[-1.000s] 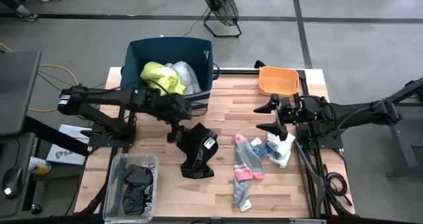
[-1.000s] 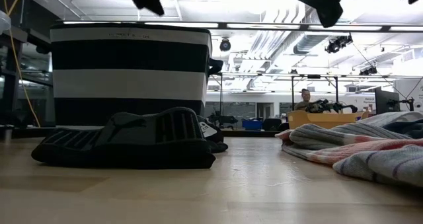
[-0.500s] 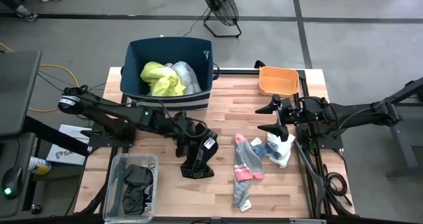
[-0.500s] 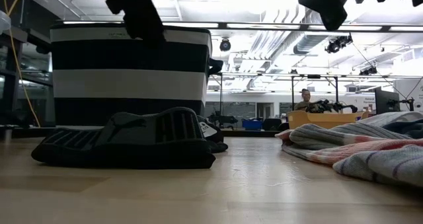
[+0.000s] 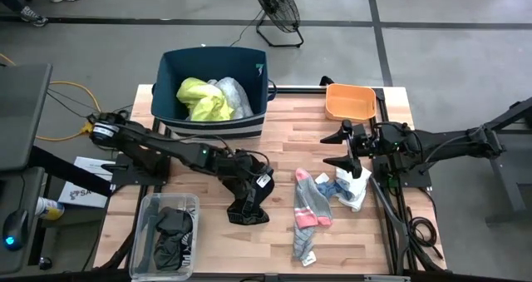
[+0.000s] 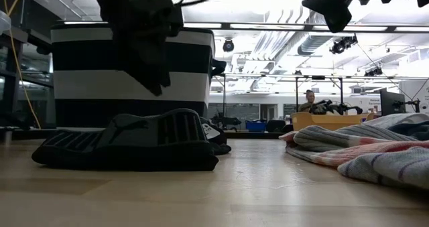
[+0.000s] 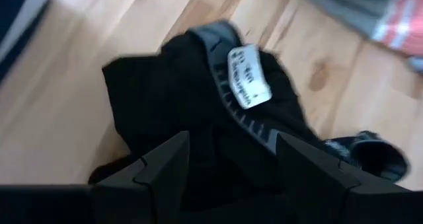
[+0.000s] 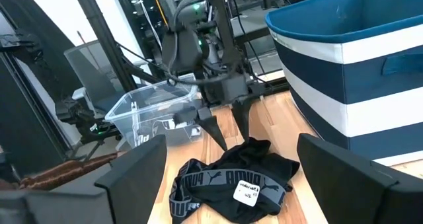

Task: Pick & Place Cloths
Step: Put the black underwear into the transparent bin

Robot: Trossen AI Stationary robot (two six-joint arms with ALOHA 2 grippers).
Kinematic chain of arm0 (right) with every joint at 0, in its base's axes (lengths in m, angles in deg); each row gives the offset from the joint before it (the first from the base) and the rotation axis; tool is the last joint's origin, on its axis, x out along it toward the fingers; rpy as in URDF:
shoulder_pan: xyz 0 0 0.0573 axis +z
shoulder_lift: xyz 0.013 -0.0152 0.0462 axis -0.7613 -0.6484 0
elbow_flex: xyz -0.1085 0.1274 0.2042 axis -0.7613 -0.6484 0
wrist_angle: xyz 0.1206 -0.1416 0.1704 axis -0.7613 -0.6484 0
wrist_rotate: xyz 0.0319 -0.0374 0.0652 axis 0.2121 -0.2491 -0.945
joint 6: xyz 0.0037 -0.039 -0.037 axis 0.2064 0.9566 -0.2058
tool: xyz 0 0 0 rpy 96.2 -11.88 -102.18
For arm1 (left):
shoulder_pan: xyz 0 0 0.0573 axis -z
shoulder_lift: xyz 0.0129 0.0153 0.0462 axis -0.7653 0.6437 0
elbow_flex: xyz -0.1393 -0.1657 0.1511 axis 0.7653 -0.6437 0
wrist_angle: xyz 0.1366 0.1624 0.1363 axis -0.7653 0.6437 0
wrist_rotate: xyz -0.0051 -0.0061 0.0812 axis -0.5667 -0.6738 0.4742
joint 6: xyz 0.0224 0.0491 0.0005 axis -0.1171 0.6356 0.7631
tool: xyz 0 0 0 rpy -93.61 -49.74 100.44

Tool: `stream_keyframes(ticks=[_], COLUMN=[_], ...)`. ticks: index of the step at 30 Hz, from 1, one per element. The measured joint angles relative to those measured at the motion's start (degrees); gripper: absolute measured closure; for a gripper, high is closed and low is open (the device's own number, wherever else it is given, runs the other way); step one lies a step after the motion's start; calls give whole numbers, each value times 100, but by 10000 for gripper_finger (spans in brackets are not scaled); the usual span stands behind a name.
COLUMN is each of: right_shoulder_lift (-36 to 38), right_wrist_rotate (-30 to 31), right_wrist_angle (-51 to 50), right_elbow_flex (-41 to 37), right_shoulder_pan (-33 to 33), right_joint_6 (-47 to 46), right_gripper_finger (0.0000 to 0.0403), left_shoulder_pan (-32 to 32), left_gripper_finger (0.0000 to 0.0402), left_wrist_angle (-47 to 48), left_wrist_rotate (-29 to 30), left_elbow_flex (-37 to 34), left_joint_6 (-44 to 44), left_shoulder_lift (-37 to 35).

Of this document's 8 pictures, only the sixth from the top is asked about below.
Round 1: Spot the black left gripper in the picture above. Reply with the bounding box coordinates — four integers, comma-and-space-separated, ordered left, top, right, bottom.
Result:
127, 0, 184, 97

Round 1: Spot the black grey patterned sock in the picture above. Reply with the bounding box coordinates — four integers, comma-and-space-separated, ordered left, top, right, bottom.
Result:
32, 108, 219, 173

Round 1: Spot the black sock with white label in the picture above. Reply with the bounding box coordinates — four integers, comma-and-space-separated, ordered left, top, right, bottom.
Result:
200, 116, 232, 156

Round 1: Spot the small white cloth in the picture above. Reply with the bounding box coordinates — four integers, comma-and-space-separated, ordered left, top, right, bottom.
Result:
363, 112, 429, 129

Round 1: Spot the grey pink striped sock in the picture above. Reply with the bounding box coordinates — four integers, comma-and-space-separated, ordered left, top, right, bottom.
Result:
279, 125, 429, 169

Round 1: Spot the blue sock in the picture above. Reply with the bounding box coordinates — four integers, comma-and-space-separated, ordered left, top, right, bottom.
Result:
388, 119, 429, 141

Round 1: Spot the black ceiling spotlight cluster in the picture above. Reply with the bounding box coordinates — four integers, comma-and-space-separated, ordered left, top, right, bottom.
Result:
330, 34, 359, 56

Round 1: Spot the navy white striped fabric basket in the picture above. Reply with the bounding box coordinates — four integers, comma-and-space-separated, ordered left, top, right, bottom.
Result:
50, 21, 228, 131

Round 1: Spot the person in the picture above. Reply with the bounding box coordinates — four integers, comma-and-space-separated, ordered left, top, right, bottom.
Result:
298, 89, 318, 113

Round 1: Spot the black computer monitor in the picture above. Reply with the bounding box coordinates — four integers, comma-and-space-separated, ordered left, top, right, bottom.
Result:
380, 89, 406, 117

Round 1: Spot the blue storage bin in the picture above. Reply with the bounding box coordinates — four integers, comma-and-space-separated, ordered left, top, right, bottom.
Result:
245, 121, 267, 132

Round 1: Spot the orange plastic tray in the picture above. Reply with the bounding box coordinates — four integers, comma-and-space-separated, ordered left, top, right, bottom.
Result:
290, 111, 375, 132

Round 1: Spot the grey purple striped sock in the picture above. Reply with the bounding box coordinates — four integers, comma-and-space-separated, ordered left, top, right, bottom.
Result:
337, 145, 429, 191

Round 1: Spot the metal frame crossbar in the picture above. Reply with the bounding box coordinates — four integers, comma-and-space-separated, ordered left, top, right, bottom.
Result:
63, 20, 429, 33

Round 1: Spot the black background metal frame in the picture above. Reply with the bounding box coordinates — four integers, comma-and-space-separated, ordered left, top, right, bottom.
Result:
294, 74, 345, 114

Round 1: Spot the yellow cable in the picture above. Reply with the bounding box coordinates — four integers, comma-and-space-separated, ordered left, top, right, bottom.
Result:
1, 0, 42, 130

